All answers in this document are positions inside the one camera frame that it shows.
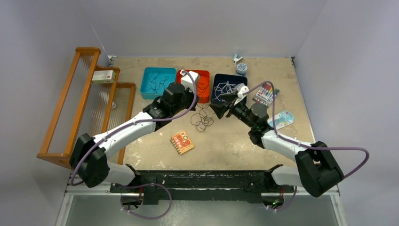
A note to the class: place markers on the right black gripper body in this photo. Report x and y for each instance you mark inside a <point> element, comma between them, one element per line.
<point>240,110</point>

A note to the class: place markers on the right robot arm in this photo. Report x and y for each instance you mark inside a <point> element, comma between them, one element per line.
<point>316,169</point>

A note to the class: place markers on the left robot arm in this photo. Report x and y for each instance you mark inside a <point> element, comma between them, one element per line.
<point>90,155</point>

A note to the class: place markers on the dark blue plastic bin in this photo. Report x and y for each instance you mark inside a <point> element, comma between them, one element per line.
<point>224,84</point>

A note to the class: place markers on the colour marker pack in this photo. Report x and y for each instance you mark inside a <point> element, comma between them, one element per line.
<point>265,94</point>

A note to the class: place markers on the orange plastic bin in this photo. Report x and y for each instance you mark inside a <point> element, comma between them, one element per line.
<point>203,86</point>

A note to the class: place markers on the blue white tape roll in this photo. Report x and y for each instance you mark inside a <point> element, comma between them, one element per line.
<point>241,69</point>

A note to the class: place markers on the blue packaged tool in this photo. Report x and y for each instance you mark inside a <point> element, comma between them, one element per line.
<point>281,120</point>

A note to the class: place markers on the small grey clip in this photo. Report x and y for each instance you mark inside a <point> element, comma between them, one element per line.
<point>237,58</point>

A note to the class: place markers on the teal plastic bin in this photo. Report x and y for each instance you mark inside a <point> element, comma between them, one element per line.
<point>155,80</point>

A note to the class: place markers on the white red small box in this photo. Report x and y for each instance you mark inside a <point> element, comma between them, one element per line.
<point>103,77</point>

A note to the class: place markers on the wooden rack shelf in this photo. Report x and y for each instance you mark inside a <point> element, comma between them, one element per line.
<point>85,107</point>

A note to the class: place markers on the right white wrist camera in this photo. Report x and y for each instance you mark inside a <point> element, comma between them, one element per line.
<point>241,90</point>

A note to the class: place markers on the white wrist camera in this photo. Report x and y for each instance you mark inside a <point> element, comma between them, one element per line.
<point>189,79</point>
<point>241,90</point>

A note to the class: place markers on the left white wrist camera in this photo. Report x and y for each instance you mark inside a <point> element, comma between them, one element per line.
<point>189,79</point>

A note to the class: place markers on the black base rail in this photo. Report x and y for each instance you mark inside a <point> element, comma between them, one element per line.
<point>249,180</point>

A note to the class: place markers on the aluminium frame rail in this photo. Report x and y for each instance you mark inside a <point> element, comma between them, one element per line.
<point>190,194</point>

